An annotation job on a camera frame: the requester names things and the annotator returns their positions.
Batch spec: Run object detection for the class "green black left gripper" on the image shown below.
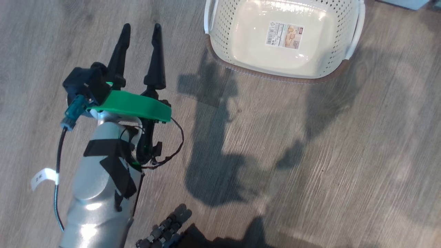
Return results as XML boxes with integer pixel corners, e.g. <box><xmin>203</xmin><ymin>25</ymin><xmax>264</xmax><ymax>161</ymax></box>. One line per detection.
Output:
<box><xmin>88</xmin><ymin>23</ymin><xmax>172</xmax><ymax>165</ymax></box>

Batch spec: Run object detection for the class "white perforated laundry basket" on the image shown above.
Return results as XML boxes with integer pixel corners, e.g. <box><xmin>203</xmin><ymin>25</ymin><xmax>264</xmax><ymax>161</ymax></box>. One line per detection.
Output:
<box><xmin>204</xmin><ymin>0</ymin><xmax>366</xmax><ymax>84</ymax></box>

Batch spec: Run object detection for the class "printed basket label sticker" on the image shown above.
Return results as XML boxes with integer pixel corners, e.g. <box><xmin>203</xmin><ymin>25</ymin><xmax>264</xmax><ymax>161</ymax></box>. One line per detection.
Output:
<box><xmin>265</xmin><ymin>21</ymin><xmax>304</xmax><ymax>50</ymax></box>

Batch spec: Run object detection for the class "black cable teal connector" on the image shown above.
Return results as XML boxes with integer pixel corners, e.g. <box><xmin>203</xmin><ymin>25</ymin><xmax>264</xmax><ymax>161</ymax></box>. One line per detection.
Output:
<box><xmin>53</xmin><ymin>96</ymin><xmax>89</xmax><ymax>232</ymax></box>

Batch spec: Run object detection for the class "thin dark red wire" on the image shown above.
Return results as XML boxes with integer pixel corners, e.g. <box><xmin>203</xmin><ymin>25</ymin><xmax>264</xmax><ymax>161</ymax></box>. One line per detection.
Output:
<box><xmin>141</xmin><ymin>117</ymin><xmax>185</xmax><ymax>170</ymax></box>

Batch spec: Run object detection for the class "white paper cable tag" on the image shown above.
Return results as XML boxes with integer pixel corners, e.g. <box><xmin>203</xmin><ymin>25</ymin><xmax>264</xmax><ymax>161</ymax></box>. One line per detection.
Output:
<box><xmin>31</xmin><ymin>168</ymin><xmax>60</xmax><ymax>192</ymax></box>

